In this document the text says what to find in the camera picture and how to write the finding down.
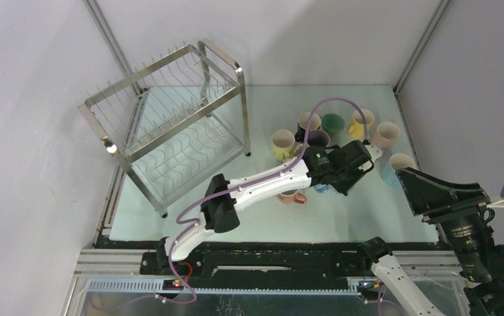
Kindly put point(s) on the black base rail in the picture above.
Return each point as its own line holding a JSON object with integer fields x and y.
{"x": 278, "y": 266}

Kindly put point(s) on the blue-rimmed cup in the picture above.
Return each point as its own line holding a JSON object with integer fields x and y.
{"x": 321, "y": 188}

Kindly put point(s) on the mint green mug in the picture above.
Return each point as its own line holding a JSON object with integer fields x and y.
{"x": 332, "y": 124}

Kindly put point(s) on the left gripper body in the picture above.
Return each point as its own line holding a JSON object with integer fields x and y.
{"x": 347, "y": 178}

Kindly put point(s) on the light blue mug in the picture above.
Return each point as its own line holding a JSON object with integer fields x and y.
{"x": 395, "y": 162}

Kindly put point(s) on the yellow mug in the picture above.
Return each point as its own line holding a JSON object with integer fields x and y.
{"x": 357, "y": 127}

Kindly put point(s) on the black mug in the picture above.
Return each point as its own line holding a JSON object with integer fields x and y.
{"x": 306, "y": 120}

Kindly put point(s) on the pink faceted mug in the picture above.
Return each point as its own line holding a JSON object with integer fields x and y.
{"x": 385, "y": 135}

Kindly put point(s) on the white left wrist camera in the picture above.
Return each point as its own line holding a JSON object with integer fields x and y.
{"x": 375, "y": 152}

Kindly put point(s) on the orange-red cup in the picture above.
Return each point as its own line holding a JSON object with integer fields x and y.
{"x": 292, "y": 196}

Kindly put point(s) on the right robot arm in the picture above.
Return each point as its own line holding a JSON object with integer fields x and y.
{"x": 482, "y": 298}

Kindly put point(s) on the steel two-tier dish rack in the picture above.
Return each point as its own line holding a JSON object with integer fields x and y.
{"x": 175, "y": 122}

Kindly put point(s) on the large pink mug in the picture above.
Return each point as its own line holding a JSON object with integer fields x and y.
{"x": 318, "y": 138}

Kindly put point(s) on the yellow-green mug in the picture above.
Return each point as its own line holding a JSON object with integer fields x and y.
{"x": 283, "y": 145}

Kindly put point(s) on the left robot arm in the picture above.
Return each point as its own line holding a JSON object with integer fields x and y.
{"x": 218, "y": 210}

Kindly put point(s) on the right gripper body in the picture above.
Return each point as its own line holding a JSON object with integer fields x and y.
{"x": 466, "y": 232}

